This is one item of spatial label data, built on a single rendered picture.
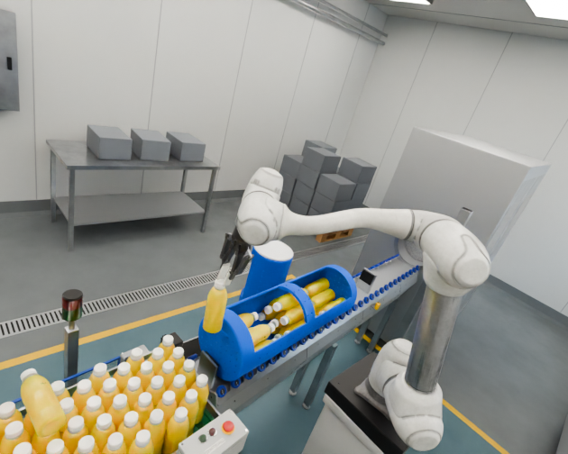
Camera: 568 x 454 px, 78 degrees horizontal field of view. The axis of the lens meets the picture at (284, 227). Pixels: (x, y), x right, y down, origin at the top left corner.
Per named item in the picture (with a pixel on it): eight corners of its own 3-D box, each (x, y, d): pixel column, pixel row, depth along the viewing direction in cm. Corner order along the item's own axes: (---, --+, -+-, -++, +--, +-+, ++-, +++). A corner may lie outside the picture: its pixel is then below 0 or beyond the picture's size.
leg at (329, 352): (311, 407, 259) (339, 344, 233) (306, 411, 254) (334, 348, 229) (305, 401, 262) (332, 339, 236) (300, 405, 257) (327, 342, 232)
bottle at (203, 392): (206, 415, 135) (215, 382, 127) (192, 428, 129) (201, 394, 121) (193, 404, 137) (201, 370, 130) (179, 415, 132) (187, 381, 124)
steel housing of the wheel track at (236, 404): (407, 301, 309) (424, 268, 295) (206, 456, 148) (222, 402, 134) (380, 283, 324) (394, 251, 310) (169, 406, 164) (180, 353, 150)
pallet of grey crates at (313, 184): (351, 235, 571) (378, 167, 522) (319, 242, 515) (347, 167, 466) (300, 204, 641) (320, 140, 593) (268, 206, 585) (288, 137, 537)
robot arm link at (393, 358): (398, 373, 152) (418, 334, 144) (413, 410, 135) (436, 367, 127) (363, 366, 150) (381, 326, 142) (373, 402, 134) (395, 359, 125)
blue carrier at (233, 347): (351, 320, 203) (362, 276, 193) (237, 396, 138) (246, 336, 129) (312, 297, 219) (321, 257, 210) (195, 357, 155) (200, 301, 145)
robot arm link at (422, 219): (407, 200, 115) (423, 214, 102) (459, 210, 116) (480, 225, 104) (395, 235, 120) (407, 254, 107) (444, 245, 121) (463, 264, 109)
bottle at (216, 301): (202, 332, 128) (209, 290, 121) (203, 320, 134) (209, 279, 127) (221, 333, 130) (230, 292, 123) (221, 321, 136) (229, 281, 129)
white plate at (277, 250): (293, 244, 254) (293, 245, 255) (256, 234, 252) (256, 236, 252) (293, 264, 229) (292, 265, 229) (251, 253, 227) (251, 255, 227)
